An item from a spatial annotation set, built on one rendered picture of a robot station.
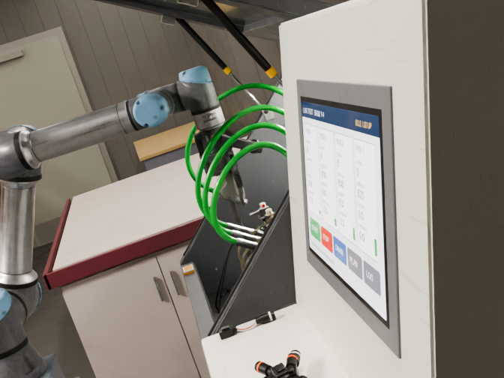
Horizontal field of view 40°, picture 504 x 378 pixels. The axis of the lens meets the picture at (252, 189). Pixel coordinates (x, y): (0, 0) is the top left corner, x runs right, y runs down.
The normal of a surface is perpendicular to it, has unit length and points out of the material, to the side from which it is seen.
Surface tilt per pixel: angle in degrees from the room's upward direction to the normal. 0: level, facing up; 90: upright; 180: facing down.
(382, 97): 76
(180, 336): 90
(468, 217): 90
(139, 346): 90
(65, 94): 90
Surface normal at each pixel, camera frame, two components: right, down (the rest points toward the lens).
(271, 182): 0.18, 0.17
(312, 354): -0.30, -0.93
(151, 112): -0.04, 0.24
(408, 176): -0.98, 0.10
